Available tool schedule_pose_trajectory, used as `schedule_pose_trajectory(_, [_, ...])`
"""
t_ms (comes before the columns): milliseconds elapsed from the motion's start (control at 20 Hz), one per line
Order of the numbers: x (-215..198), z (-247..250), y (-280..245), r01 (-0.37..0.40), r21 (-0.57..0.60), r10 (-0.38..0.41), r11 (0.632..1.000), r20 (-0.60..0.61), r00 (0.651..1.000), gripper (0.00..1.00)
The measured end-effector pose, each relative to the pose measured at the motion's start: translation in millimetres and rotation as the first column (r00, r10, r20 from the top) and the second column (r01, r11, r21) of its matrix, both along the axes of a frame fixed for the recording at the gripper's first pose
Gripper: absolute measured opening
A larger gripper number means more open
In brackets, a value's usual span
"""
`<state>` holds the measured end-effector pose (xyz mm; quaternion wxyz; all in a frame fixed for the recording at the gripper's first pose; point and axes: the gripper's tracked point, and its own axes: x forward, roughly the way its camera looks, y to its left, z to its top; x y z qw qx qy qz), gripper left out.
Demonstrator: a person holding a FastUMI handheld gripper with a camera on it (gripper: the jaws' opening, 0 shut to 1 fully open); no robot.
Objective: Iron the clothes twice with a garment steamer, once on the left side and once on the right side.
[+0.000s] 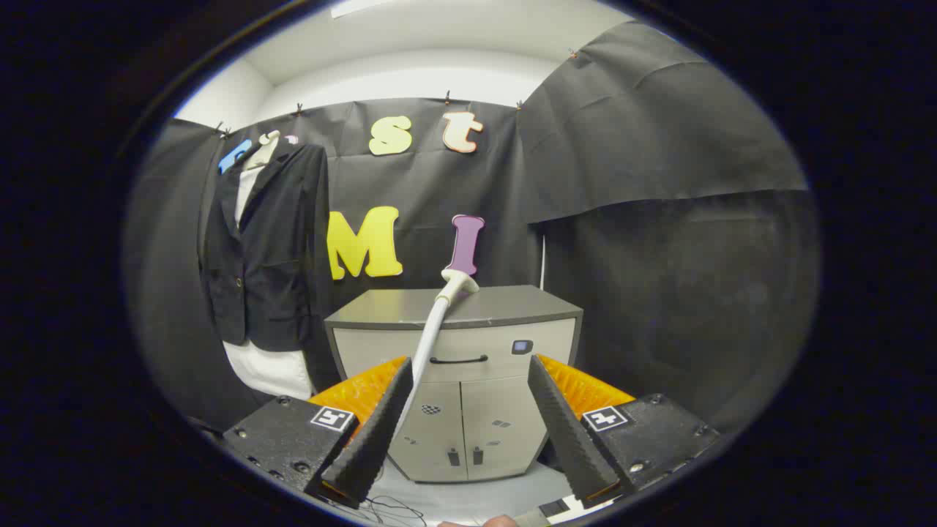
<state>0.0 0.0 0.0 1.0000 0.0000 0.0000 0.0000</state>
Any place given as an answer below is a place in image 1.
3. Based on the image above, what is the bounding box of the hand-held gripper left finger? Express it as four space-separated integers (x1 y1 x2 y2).
222 356 414 509

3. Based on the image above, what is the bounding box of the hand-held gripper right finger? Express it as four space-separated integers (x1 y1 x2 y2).
527 354 722 509

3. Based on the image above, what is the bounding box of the white garment steamer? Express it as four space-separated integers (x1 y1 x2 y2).
392 268 480 440

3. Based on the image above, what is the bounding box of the black suit jacket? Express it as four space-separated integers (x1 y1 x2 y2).
198 141 330 352

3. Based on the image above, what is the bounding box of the white clothes hanger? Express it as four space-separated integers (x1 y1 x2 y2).
245 130 281 173

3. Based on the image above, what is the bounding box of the grey cabinet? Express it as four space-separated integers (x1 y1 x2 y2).
324 285 584 484

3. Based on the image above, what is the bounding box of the black backdrop cloth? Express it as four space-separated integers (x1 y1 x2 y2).
124 20 821 440

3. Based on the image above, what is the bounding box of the long ceiling light panel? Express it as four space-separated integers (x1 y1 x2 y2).
331 0 400 18

